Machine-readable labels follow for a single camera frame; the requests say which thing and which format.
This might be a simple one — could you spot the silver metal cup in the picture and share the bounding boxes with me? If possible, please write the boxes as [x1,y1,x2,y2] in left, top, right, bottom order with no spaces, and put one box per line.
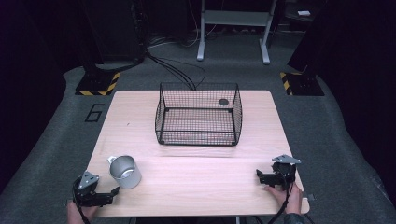
[106,155,143,189]

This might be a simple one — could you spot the black cabinet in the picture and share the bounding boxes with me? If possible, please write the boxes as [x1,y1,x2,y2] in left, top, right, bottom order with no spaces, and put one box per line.
[79,0,148,65]

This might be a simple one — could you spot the white metal desk frame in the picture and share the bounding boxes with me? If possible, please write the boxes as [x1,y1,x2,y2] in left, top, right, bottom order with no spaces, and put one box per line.
[196,0,278,66]

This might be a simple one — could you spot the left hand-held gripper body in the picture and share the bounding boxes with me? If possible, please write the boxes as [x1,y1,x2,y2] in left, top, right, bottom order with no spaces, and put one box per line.
[73,170,106,208]

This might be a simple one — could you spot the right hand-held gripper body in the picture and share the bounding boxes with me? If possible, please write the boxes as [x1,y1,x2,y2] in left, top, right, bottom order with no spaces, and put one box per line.
[270,154,303,191]

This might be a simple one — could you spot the black hazard-striped stand base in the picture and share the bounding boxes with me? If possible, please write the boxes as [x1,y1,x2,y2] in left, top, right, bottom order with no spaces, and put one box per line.
[278,71,325,97]
[75,70,121,97]

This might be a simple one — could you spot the black floor cables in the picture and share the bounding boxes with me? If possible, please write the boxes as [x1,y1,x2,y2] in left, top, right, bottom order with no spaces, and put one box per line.
[145,36,207,91]

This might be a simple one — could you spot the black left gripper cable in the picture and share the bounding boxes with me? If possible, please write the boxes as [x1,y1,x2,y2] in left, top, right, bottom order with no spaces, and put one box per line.
[72,185,92,224]

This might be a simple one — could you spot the person's right hand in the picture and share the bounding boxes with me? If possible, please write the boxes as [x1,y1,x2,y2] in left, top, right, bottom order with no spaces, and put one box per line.
[264,182,304,216]

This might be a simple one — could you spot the black wire basket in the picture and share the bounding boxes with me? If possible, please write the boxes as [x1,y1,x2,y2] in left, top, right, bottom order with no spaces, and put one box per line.
[154,81,244,147]

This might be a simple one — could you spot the person's left hand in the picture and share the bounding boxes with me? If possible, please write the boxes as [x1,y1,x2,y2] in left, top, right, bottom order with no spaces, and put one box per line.
[66,200,99,224]

